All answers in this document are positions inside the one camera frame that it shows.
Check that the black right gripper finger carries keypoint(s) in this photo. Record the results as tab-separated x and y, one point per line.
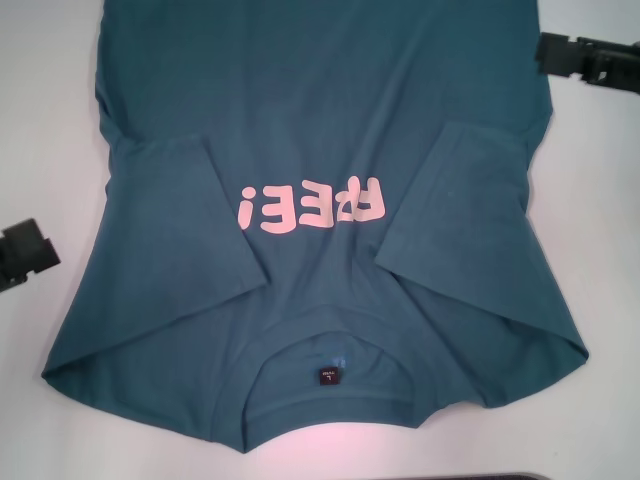
555	55

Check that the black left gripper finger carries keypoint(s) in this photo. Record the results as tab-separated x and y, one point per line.
30	247

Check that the teal t-shirt with pink print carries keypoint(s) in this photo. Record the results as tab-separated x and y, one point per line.
320	100

